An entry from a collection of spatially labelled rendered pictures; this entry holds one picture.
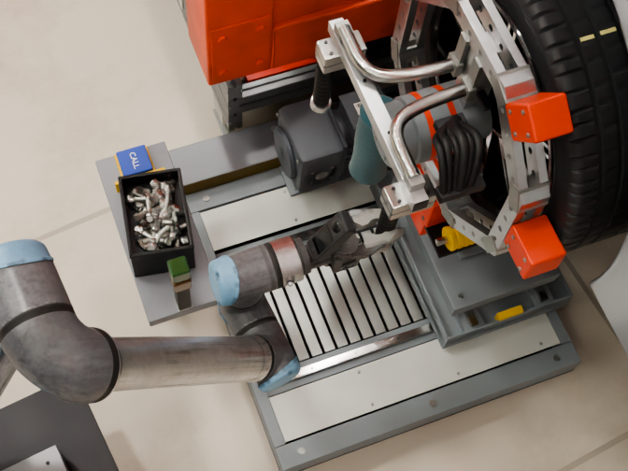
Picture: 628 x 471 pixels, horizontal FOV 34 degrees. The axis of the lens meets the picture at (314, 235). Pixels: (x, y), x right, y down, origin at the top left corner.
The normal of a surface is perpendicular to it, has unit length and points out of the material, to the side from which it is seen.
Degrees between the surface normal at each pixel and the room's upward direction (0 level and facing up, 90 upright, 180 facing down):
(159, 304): 0
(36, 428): 0
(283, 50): 90
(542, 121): 35
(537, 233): 0
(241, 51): 90
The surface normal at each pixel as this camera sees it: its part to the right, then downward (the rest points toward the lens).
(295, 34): 0.36, 0.85
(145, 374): 0.78, 0.36
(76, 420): 0.07, -0.43
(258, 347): 0.72, -0.58
